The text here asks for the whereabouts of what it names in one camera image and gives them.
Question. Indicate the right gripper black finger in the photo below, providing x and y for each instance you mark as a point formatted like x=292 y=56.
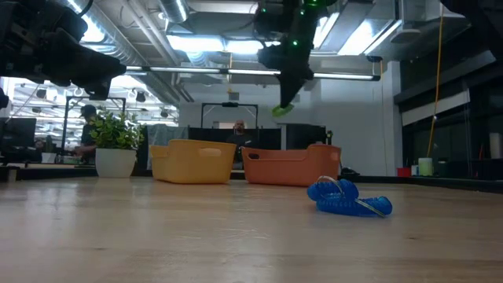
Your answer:
x=283 y=88
x=295 y=88

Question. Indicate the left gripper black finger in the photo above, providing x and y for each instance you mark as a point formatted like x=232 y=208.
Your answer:
x=74 y=55
x=106 y=74

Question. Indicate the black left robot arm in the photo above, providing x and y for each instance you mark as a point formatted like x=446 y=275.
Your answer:
x=3 y=98

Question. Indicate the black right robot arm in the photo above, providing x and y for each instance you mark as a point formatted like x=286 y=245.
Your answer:
x=487 y=19

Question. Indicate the narrow black partition panel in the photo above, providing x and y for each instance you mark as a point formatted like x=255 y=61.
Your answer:
x=306 y=135

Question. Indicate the wide black partition panel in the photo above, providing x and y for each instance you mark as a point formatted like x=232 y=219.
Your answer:
x=267 y=137

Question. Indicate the standing person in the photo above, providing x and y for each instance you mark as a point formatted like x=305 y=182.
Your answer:
x=87 y=137

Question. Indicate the seated person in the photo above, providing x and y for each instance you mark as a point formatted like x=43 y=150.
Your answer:
x=239 y=139

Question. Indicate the orange plastic bin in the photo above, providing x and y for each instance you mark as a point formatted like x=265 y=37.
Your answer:
x=287 y=169

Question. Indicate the grey fabric cover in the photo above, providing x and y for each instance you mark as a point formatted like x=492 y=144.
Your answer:
x=165 y=133

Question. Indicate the long ceiling light fixture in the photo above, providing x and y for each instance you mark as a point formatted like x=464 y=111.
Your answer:
x=196 y=70

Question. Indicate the green plant in white pot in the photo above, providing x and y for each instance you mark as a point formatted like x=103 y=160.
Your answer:
x=115 y=163

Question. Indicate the black computer monitor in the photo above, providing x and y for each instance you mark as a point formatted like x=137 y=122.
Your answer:
x=17 y=133

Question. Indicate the yellow plastic bin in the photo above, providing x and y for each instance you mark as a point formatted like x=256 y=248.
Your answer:
x=188 y=165

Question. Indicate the red box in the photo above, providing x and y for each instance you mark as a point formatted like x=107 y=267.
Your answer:
x=403 y=172

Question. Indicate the green and white container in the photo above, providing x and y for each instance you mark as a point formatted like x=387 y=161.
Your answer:
x=425 y=167

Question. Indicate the white cylinder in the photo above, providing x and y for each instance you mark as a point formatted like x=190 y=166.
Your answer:
x=495 y=145

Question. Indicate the grey wall speaker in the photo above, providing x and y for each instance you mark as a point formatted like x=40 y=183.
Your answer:
x=233 y=96

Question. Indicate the black gantry frame with camera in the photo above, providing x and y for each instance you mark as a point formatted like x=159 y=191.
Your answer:
x=230 y=104

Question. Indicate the silver round air duct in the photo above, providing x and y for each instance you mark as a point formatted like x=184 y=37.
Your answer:
x=175 y=9

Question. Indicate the black frame mount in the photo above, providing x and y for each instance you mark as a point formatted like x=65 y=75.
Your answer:
x=349 y=171

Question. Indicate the black aluminium table frame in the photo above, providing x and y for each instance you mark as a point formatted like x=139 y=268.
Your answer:
x=452 y=184

